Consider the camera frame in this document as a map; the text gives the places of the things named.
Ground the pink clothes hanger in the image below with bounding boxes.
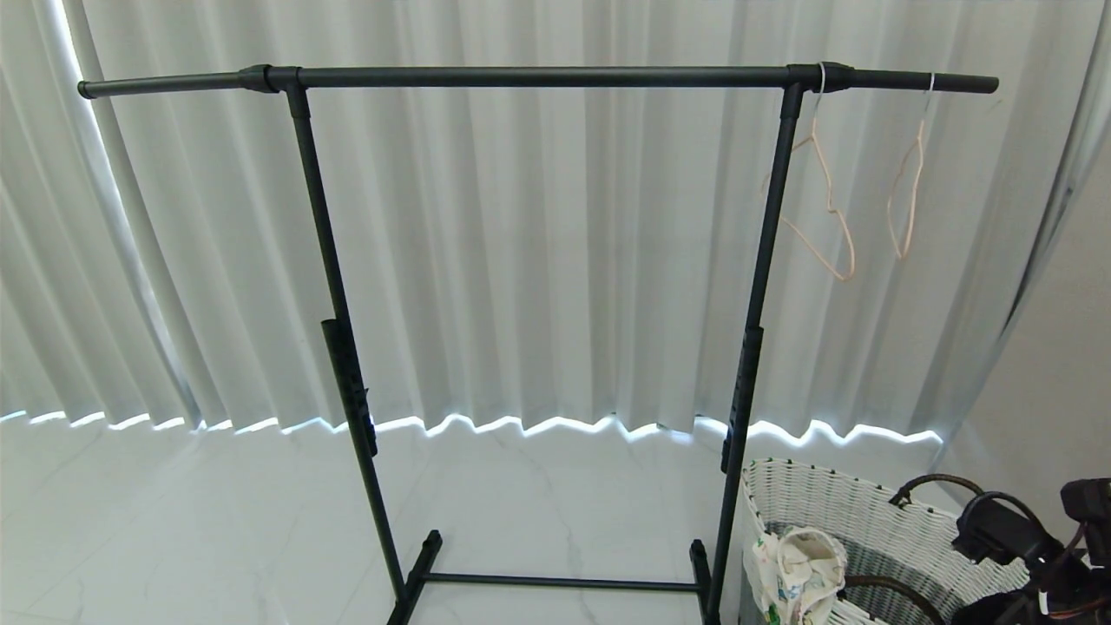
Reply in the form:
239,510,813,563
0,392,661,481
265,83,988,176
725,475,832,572
885,75,937,261
762,85,858,284

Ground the black clothes rack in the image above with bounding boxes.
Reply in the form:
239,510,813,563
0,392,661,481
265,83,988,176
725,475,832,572
76,61,1001,625

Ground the white laundry basket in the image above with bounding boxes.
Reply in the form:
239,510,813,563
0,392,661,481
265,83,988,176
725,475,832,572
738,457,1034,625

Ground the cream printed garment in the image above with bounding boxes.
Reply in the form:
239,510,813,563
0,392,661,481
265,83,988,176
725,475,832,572
745,526,849,625

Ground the black cable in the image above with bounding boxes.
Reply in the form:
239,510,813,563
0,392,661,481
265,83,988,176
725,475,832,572
957,491,1056,541

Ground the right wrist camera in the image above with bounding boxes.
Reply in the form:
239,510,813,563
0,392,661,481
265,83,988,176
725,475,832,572
952,499,1063,567

